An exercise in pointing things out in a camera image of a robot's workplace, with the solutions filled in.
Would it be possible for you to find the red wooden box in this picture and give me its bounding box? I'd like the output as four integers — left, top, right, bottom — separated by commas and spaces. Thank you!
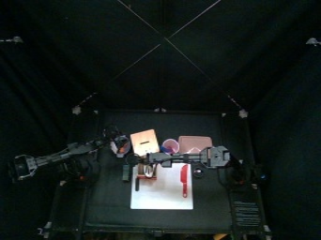
135, 163, 157, 181

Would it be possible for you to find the green seaweed sushi roll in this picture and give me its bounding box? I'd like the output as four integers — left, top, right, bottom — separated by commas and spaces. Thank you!
120, 164, 131, 183

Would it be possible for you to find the blue grey bowl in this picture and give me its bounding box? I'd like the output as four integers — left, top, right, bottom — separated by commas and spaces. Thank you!
109, 134, 132, 158

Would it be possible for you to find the red toy knife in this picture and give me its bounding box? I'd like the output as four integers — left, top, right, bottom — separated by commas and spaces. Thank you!
179, 163, 191, 199

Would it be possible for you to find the white cutting board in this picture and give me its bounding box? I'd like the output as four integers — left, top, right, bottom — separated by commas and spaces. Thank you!
129, 161, 194, 210

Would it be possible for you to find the pink brown tray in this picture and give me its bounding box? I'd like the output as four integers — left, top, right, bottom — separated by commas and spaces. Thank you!
176, 135, 214, 155

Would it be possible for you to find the black sheet white text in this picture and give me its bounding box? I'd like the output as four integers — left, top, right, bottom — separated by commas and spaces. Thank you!
230, 200, 263, 233

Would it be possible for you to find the thin diagonal brace wire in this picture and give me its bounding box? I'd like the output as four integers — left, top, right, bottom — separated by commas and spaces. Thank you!
79, 0, 222, 109
115, 0, 248, 115

